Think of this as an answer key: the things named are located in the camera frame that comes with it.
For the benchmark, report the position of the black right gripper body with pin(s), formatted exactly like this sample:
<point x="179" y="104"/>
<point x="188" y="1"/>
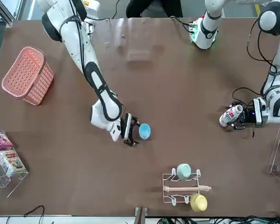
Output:
<point x="132" y="130"/>

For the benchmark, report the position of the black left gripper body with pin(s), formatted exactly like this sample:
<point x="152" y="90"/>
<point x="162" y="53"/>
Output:
<point x="249" y="115"/>

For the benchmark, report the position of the blue ceramic cup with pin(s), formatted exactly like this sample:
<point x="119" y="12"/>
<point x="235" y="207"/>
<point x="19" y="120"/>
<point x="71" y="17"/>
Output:
<point x="144" y="130"/>

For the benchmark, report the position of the white juice bottle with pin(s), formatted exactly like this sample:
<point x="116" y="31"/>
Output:
<point x="228" y="116"/>

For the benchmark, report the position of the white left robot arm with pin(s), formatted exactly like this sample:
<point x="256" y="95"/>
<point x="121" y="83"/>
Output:
<point x="206" y="28"/>

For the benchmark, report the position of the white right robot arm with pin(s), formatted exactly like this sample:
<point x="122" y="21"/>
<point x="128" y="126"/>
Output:
<point x="72" y="35"/>

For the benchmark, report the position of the clear acrylic bottle shelf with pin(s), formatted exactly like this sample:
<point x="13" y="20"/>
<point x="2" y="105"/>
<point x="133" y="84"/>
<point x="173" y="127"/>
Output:
<point x="274" y="151"/>

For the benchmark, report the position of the pale green cup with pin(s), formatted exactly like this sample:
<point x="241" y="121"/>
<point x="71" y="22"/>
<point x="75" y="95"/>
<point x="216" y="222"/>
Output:
<point x="184" y="171"/>

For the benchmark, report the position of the pale yellow cup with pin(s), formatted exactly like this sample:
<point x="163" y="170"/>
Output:
<point x="199" y="202"/>

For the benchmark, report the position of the person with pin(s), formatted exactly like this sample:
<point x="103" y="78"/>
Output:
<point x="151" y="8"/>

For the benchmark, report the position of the pink plastic basket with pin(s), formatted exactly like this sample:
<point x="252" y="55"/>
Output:
<point x="25" y="77"/>

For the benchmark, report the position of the beige snack packet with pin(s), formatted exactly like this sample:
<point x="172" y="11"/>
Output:
<point x="11" y="162"/>

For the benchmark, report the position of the small pink snack packet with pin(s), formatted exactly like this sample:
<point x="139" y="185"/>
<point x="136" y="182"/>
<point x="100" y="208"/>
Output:
<point x="0" y="140"/>

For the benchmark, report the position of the clear acrylic snack shelf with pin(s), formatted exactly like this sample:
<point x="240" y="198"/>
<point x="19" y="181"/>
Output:
<point x="4" y="184"/>

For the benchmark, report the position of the aluminium frame post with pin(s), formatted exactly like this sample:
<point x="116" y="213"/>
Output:
<point x="141" y="215"/>

